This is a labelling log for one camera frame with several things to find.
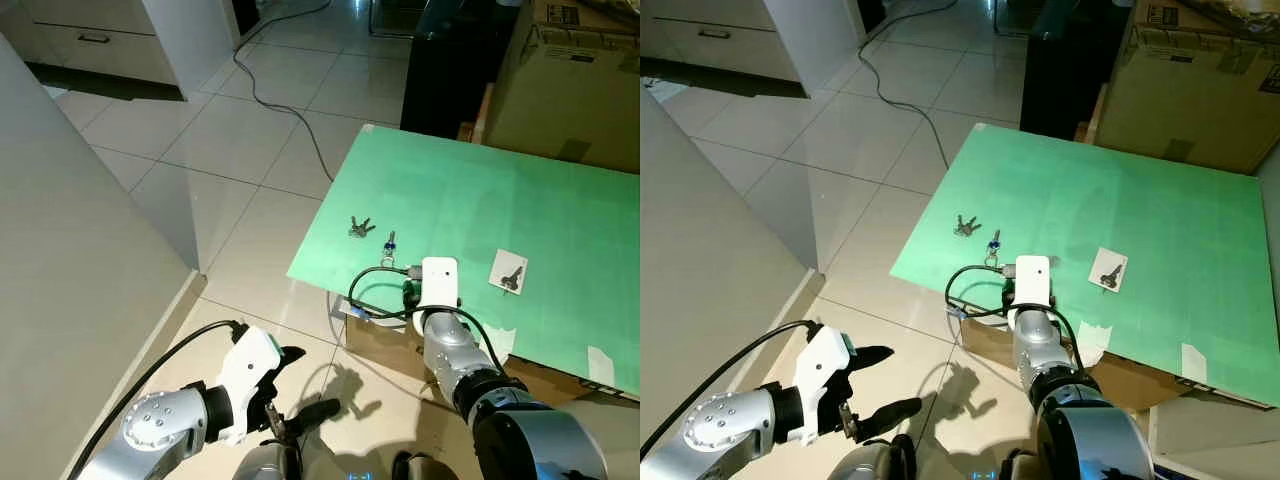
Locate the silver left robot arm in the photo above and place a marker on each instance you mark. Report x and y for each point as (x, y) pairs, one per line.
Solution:
(150, 425)
(720, 425)

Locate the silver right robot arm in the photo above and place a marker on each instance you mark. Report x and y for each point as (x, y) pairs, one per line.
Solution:
(455, 350)
(1040, 345)

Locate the grey robot left leg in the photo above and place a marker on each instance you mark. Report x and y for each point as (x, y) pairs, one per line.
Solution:
(860, 465)
(265, 465)

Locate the grey robot leg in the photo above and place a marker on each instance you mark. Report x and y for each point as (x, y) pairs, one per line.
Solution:
(860, 465)
(425, 468)
(1018, 468)
(265, 465)

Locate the silver key bunch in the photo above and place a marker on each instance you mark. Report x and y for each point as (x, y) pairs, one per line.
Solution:
(967, 226)
(360, 228)

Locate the white card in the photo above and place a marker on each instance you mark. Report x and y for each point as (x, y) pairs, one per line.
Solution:
(1108, 255)
(505, 258)

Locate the dark key bunch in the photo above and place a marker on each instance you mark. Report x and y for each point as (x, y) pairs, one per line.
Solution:
(511, 277)
(1110, 276)

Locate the white tape piece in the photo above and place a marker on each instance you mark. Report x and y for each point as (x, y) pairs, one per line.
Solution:
(601, 365)
(1193, 362)
(503, 342)
(1095, 342)

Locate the green board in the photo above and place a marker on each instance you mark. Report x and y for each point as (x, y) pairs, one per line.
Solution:
(1100, 200)
(480, 200)

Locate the grey robot right leg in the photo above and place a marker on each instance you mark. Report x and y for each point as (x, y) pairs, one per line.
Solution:
(425, 468)
(1018, 468)

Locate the black cabinet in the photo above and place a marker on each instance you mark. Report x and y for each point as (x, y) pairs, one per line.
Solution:
(450, 70)
(1060, 70)

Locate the large printed cardboard box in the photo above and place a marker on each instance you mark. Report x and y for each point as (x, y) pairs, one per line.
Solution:
(1190, 100)
(570, 100)

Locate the white drawer cabinet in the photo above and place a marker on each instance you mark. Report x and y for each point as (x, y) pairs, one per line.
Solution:
(720, 50)
(100, 55)

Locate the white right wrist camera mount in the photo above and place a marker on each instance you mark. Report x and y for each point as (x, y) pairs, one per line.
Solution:
(1035, 280)
(438, 280)

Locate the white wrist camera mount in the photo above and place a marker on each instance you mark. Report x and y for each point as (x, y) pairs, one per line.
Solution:
(438, 280)
(1035, 280)
(250, 365)
(825, 370)

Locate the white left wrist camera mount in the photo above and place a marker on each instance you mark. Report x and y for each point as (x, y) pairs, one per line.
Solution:
(825, 370)
(250, 365)

